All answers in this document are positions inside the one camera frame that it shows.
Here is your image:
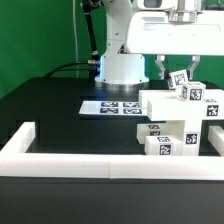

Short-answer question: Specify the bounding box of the white tagged cube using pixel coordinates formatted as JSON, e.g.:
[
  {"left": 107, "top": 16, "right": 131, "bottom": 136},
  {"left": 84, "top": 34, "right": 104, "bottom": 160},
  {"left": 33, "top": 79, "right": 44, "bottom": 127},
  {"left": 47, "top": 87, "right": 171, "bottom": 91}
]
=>
[
  {"left": 181, "top": 81, "right": 206, "bottom": 102},
  {"left": 168, "top": 70, "right": 188, "bottom": 89}
]

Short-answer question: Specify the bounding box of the thin white cable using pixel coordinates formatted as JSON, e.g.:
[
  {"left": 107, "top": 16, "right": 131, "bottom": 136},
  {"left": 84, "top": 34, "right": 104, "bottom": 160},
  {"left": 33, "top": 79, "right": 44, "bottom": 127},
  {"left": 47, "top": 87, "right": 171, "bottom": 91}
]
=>
[{"left": 72, "top": 0, "right": 80, "bottom": 79}]

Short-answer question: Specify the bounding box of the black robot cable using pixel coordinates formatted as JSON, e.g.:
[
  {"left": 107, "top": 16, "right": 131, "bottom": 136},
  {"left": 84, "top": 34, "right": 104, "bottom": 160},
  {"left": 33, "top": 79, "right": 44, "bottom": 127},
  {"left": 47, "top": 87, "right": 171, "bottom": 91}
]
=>
[{"left": 44, "top": 61, "right": 100, "bottom": 79}]

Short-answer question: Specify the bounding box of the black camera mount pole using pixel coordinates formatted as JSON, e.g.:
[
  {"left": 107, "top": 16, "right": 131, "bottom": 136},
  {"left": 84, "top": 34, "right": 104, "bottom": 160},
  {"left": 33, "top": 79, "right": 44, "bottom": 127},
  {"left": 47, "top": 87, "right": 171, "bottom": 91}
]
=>
[{"left": 81, "top": 0, "right": 100, "bottom": 60}]

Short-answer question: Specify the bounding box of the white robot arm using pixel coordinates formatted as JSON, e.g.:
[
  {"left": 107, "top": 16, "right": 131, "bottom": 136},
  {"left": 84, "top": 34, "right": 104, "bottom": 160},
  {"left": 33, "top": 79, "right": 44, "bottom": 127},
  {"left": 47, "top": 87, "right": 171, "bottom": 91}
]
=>
[{"left": 95, "top": 0, "right": 224, "bottom": 90}]

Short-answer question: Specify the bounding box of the white chair back part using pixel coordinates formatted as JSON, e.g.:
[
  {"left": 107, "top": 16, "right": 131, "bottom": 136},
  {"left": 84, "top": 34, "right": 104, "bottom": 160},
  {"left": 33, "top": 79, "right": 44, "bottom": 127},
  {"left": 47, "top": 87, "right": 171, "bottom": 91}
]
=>
[{"left": 139, "top": 89, "right": 224, "bottom": 121}]

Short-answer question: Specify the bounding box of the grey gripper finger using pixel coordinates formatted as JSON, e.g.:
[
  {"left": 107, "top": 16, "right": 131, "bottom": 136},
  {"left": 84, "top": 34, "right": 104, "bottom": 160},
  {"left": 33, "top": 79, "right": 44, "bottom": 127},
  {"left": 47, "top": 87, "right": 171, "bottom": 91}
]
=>
[
  {"left": 155, "top": 55, "right": 169, "bottom": 80},
  {"left": 187, "top": 55, "right": 200, "bottom": 80}
]

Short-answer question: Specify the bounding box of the white U-shaped fence frame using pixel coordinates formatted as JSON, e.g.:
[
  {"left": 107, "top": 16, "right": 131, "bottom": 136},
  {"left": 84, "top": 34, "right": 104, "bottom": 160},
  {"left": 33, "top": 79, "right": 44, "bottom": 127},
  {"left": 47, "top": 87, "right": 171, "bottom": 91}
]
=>
[{"left": 0, "top": 122, "right": 224, "bottom": 181}]

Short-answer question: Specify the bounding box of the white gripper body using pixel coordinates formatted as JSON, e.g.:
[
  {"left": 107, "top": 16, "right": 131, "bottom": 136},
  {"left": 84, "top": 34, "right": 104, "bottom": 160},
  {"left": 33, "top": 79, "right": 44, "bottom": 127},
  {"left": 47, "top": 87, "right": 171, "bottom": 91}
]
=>
[{"left": 125, "top": 0, "right": 224, "bottom": 56}]

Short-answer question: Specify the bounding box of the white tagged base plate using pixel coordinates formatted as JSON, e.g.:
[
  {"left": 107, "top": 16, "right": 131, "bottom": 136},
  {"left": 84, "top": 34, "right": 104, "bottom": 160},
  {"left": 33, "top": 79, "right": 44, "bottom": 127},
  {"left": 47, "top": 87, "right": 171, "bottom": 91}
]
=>
[{"left": 79, "top": 101, "right": 146, "bottom": 116}]

